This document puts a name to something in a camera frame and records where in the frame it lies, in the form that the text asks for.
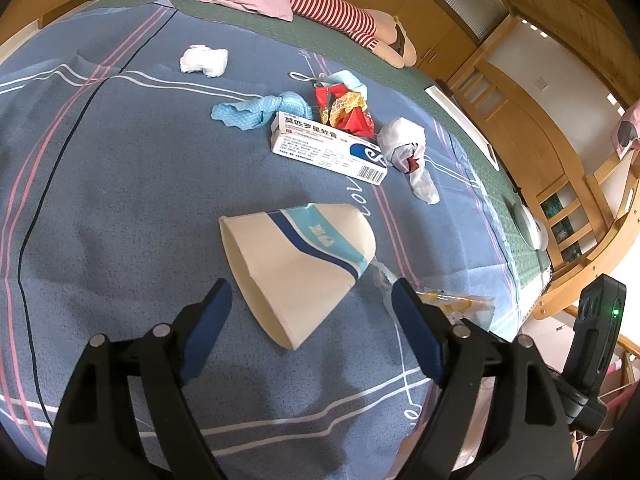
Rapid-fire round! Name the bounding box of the blue face mask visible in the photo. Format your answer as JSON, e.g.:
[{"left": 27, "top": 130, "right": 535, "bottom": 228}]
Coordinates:
[{"left": 289, "top": 71, "right": 368, "bottom": 101}]

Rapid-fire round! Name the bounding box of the crumpled white tissue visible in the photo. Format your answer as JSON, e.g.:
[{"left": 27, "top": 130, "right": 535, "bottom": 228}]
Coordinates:
[{"left": 180, "top": 45, "right": 230, "bottom": 78}]

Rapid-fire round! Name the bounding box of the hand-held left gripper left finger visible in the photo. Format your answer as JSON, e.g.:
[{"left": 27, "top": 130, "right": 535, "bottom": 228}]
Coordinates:
[{"left": 44, "top": 278, "right": 234, "bottom": 480}]

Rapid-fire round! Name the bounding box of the flat white board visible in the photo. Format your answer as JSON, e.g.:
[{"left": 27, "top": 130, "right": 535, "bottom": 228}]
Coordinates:
[{"left": 425, "top": 84, "right": 501, "bottom": 171}]

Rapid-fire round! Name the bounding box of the red striped plush doll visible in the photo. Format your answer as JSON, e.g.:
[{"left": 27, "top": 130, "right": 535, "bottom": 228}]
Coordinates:
[{"left": 290, "top": 0, "right": 417, "bottom": 68}]

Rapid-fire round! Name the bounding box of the crumpled white plastic bag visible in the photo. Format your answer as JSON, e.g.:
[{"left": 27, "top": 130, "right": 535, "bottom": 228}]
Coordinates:
[{"left": 376, "top": 116, "right": 441, "bottom": 205}]

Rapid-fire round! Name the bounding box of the white medicine box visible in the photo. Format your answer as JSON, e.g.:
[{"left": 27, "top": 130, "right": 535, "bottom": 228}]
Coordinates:
[{"left": 271, "top": 111, "right": 389, "bottom": 186}]

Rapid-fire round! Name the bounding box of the clear plastic bag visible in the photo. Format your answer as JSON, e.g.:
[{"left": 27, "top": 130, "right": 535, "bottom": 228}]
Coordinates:
[{"left": 372, "top": 260, "right": 496, "bottom": 331}]

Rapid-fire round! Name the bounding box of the red snack wrapper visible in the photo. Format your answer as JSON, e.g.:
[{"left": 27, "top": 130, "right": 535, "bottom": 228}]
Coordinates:
[{"left": 314, "top": 85, "right": 375, "bottom": 137}]

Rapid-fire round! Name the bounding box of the blue wipe cloth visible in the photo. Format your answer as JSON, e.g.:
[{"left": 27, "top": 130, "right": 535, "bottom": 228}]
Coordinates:
[{"left": 211, "top": 91, "right": 311, "bottom": 132}]

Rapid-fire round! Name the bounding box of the white handheld appliance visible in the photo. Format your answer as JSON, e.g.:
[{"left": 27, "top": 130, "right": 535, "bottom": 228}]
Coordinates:
[{"left": 512, "top": 202, "right": 551, "bottom": 252}]

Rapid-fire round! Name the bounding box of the white paper cup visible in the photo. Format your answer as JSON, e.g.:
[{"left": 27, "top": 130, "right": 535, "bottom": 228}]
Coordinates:
[{"left": 218, "top": 203, "right": 377, "bottom": 351}]

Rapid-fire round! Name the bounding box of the pink printed cloth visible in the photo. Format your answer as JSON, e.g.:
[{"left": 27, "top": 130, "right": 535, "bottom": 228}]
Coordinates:
[{"left": 612, "top": 100, "right": 640, "bottom": 161}]

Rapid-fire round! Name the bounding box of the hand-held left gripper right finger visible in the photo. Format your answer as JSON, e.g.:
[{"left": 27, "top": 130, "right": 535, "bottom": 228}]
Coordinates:
[{"left": 391, "top": 278, "right": 577, "bottom": 480}]

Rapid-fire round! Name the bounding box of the blue striped blanket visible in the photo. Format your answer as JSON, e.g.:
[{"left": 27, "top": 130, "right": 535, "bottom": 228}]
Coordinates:
[{"left": 0, "top": 0, "right": 526, "bottom": 480}]

